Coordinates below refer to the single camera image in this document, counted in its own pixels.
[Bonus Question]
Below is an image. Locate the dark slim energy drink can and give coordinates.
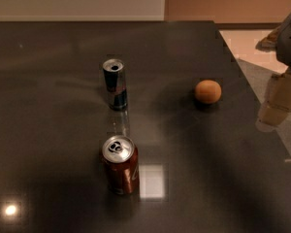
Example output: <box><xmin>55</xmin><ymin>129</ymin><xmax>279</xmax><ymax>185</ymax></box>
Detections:
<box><xmin>103</xmin><ymin>59</ymin><xmax>127</xmax><ymax>111</ymax></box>

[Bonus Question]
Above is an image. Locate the red coke can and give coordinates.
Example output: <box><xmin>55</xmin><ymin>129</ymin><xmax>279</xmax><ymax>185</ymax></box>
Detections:
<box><xmin>101</xmin><ymin>135</ymin><xmax>139</xmax><ymax>195</ymax></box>

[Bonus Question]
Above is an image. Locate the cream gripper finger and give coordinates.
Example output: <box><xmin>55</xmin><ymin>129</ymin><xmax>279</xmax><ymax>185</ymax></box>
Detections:
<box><xmin>256</xmin><ymin>69</ymin><xmax>291</xmax><ymax>132</ymax></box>

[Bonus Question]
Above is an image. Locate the orange fruit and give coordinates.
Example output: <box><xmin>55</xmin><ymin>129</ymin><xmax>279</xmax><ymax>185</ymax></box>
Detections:
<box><xmin>194</xmin><ymin>80</ymin><xmax>222</xmax><ymax>105</ymax></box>

